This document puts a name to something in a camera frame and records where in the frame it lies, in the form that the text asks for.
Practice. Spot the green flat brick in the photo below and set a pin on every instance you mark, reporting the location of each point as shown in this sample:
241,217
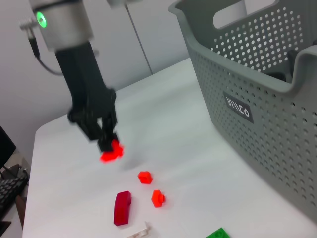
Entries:
219,234

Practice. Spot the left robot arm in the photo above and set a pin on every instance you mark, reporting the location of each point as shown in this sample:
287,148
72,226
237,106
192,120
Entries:
64,24

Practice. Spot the black computer keyboard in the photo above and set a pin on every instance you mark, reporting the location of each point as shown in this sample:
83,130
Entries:
11,196

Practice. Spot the grey perforated storage basket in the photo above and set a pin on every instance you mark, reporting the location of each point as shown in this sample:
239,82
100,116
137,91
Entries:
260,138

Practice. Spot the dark red curved brick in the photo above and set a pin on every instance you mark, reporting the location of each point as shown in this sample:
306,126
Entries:
122,208

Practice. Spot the black computer monitor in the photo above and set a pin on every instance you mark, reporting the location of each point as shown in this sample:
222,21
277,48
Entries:
6,146

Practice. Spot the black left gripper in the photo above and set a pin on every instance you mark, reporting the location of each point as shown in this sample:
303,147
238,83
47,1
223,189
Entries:
84,86

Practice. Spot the small red brick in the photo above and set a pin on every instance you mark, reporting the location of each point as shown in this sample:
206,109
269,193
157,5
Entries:
158,198
144,177

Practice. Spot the clear transparent brick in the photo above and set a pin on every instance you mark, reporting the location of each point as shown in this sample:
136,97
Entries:
141,233

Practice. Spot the grey desk device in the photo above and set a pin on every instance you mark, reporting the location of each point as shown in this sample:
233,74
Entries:
15,171

